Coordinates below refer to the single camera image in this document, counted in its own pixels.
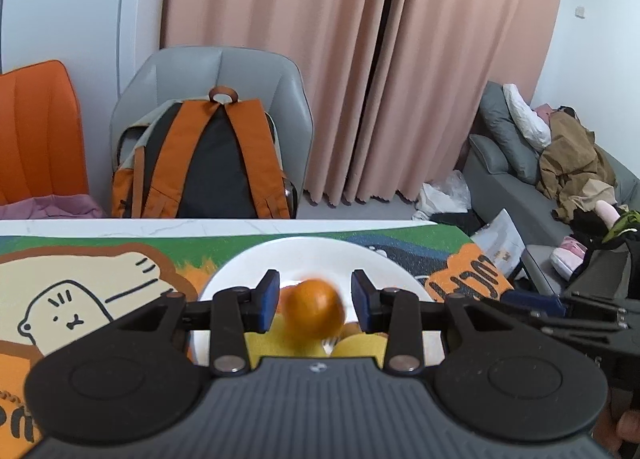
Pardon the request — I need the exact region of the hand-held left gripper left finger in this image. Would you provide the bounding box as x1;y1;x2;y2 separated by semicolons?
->
107;269;281;378

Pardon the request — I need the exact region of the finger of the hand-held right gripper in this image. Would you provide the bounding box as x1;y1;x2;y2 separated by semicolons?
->
500;289;632;331
482;298;640;382

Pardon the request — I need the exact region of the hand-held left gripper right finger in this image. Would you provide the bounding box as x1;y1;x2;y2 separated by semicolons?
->
351;269;521;376

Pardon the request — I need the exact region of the white plate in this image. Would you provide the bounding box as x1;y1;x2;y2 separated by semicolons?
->
190;236;446;368

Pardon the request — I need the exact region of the whole mandarin orange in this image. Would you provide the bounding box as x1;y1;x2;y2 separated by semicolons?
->
282;279;346;341

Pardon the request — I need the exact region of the person's right hand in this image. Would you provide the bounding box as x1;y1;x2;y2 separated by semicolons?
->
595;406;640;459

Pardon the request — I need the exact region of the pink shoe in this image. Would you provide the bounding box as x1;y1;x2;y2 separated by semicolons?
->
550;236;589;276

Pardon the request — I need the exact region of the green cloth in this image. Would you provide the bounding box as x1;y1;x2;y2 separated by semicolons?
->
602;211;640;246

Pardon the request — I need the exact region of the white paper bag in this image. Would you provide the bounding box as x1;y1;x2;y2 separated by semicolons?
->
470;209;527;281

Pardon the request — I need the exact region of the grey sofa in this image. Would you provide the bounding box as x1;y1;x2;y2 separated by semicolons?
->
462;81;640;296

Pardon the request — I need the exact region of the brown jacket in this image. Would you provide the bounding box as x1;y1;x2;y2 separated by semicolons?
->
537;106;622;222

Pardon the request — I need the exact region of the clear plastic bag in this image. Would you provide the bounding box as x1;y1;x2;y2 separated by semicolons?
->
414;169;472;216

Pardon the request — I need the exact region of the orange and black backpack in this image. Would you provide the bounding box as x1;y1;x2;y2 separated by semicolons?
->
111;87;294;220

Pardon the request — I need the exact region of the colourful cartoon table mat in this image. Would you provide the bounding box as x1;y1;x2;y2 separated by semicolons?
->
0;224;516;446

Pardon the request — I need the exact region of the grey cushion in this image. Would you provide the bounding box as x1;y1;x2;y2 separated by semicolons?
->
477;81;542;184

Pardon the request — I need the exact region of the white pillow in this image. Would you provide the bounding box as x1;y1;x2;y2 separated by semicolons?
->
502;84;552;150

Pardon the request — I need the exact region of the pink cloth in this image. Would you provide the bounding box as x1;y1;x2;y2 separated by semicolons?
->
0;194;109;220

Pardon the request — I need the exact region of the grey chair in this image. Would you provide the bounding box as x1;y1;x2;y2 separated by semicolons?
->
110;45;316;220

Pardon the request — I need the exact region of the pink curtain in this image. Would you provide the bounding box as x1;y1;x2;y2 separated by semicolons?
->
160;0;397;208
345;0;569;202

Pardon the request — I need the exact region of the orange chair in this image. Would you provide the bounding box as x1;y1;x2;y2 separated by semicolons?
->
0;60;91;208

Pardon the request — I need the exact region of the white refrigerator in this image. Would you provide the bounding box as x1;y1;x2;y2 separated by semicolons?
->
0;0;174;90

